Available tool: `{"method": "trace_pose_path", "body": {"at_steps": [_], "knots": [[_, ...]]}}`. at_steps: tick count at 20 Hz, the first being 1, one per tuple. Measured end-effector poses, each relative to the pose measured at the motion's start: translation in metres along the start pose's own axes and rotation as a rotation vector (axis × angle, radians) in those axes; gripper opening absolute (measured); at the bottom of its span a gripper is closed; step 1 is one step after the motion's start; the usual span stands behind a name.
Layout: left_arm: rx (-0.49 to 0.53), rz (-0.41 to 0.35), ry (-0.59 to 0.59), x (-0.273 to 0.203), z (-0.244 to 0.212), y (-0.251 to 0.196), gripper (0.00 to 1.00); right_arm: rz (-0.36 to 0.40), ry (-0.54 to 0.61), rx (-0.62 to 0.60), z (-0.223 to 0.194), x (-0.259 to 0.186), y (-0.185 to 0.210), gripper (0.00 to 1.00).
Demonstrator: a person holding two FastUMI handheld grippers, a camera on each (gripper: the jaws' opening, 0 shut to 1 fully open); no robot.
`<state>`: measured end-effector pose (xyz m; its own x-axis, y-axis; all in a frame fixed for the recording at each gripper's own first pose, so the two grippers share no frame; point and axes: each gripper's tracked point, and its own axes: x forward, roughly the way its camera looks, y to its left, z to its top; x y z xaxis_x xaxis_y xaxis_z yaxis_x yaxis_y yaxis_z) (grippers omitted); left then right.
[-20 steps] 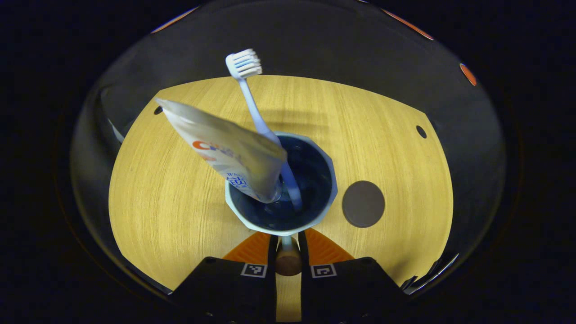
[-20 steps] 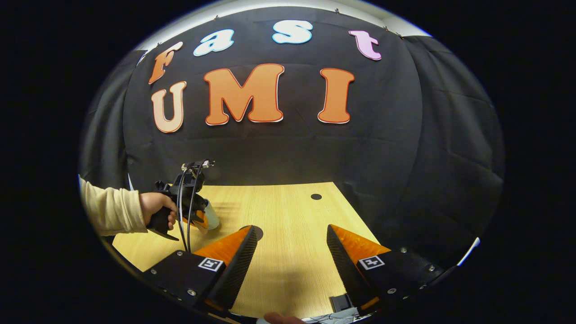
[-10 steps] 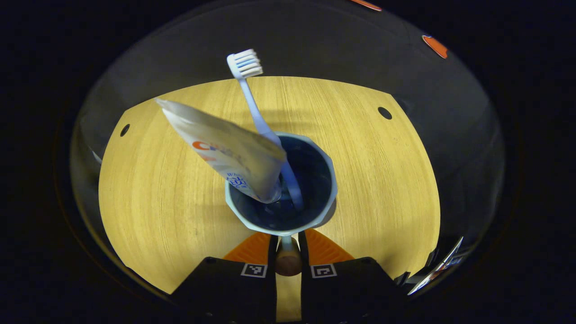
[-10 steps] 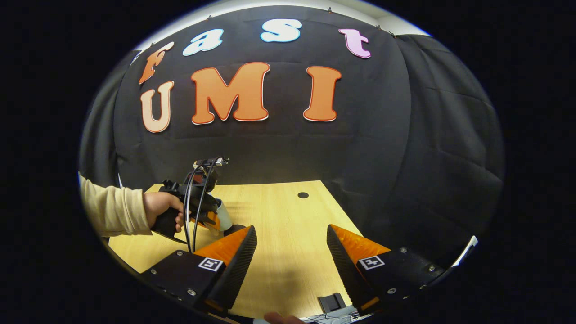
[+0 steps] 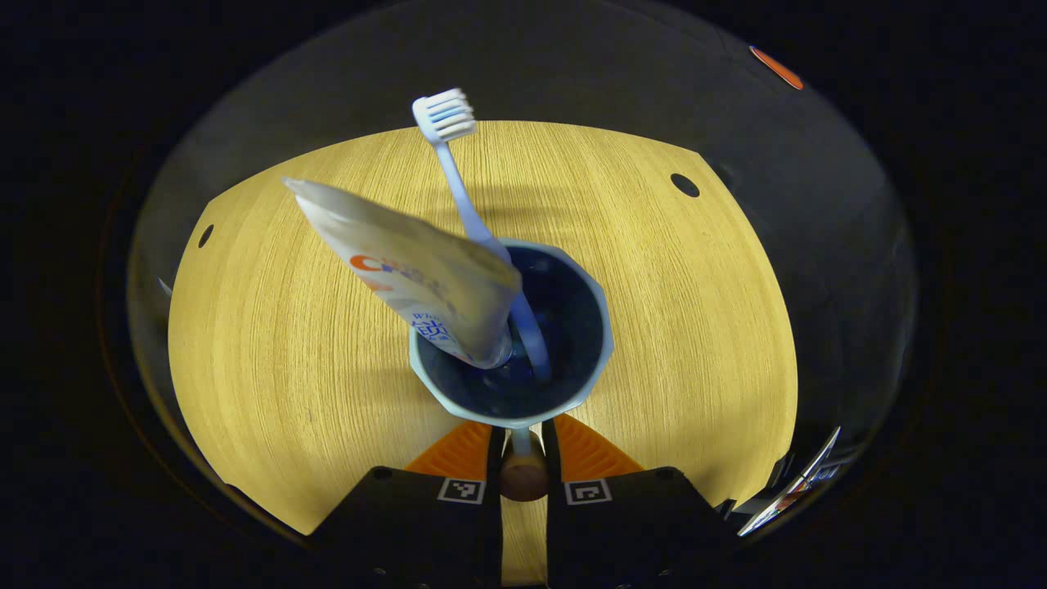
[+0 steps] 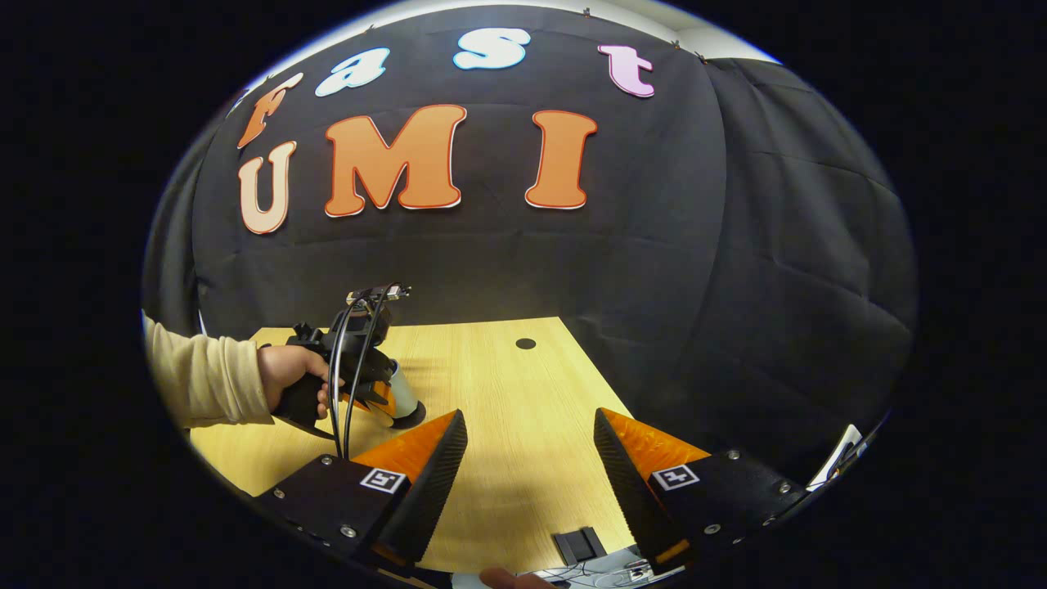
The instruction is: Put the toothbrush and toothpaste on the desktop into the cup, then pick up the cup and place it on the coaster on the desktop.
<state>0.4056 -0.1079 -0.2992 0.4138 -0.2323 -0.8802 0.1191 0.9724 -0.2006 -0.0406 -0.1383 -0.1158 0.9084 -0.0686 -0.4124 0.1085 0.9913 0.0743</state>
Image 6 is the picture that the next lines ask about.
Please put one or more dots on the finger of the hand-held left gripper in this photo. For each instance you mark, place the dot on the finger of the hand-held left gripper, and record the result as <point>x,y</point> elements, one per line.
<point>380,401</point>

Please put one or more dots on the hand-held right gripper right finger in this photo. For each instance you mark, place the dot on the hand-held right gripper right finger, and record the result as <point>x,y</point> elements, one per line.
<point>634,499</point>

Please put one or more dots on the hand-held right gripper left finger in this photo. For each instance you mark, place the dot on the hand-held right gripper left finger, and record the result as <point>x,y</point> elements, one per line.
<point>433,491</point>

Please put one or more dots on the dark round coaster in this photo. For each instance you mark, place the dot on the dark round coaster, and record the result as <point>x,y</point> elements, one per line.
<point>420,414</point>

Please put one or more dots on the light wooden desktop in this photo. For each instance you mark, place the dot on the light wooden desktop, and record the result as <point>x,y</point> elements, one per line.
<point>523,409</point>

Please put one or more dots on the small black box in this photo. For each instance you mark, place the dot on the small black box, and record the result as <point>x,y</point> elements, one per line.
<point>579,544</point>

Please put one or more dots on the black backdrop cloth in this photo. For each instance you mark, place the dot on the black backdrop cloth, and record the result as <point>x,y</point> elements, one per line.
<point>572,270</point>

